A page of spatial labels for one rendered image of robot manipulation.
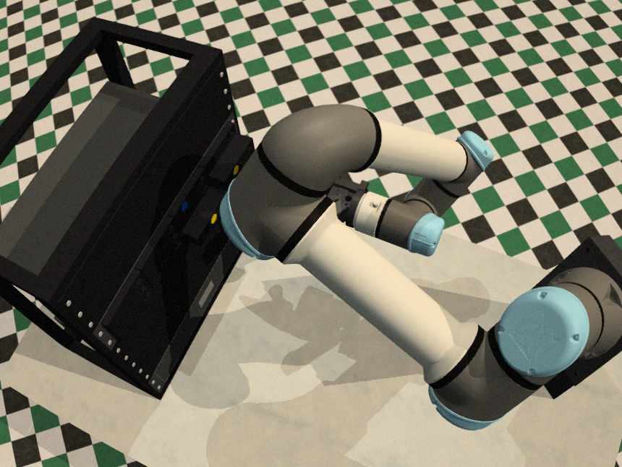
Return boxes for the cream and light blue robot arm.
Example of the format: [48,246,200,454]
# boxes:
[219,104,622,430]

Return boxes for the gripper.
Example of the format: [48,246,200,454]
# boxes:
[325,176,369,228]

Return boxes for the black server rack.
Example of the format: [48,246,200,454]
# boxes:
[0,18,255,400]

